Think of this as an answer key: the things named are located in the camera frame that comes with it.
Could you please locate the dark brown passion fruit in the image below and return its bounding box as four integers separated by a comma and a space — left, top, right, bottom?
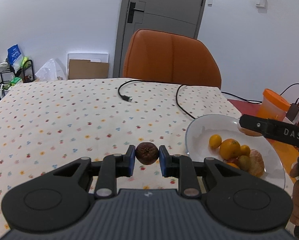
135, 142, 159, 165

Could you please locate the small kumquat front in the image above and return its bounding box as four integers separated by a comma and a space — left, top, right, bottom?
209, 134, 222, 150

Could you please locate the small kumquat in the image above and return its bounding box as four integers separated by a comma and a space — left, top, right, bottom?
240, 145, 251, 157
209, 134, 222, 150

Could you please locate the small peeled pomelo segment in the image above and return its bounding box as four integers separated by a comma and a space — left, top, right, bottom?
248, 149, 265, 178

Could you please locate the large orange front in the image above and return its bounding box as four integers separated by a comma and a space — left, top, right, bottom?
219, 139, 241, 160

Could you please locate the large orange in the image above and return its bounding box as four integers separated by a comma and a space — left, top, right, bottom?
227, 163, 240, 170
219, 139, 241, 160

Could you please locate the green-brown round fruit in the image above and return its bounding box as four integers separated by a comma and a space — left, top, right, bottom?
238, 155, 251, 171

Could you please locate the small red apple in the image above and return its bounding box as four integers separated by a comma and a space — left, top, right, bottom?
227, 158, 239, 165

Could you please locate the large peeled pomelo segment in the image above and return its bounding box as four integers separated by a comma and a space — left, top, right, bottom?
239, 127, 262, 137

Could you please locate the black power adapter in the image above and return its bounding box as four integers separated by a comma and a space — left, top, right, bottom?
286, 103, 299, 121

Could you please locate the orange lidded plastic cup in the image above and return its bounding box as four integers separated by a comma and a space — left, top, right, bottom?
256, 88, 291, 121

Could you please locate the white ceramic bowl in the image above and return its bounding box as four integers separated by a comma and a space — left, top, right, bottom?
185, 114, 285, 188

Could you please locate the floral white tablecloth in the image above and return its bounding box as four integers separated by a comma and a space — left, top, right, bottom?
0, 79, 241, 237

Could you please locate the white framed board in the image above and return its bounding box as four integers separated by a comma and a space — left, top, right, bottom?
66, 53, 109, 78

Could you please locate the orange upholstered chair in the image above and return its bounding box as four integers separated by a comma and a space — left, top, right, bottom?
122, 29, 222, 88

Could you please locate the translucent plastic bag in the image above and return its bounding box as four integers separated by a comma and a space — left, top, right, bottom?
35, 59, 66, 81

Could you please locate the black metal shelf rack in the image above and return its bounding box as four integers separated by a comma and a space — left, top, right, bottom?
0, 59, 35, 99

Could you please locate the blue plastic bag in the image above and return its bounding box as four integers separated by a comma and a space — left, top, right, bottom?
7, 44, 24, 67

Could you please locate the black usb cable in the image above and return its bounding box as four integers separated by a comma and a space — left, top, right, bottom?
117, 80, 263, 120

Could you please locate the cardboard sheet against wall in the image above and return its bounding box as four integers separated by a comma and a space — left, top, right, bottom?
68, 59, 109, 80

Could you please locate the grey door with black handle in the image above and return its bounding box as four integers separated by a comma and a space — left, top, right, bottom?
113, 0, 205, 77

